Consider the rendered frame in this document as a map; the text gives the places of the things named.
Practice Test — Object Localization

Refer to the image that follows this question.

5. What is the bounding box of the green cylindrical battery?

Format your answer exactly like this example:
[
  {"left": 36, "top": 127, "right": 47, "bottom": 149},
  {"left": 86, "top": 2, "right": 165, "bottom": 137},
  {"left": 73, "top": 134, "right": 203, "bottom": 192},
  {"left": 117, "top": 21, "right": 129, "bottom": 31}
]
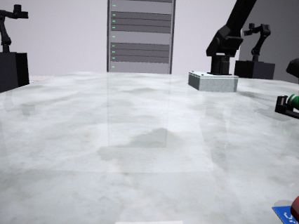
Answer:
[{"left": 287, "top": 94, "right": 299, "bottom": 111}]

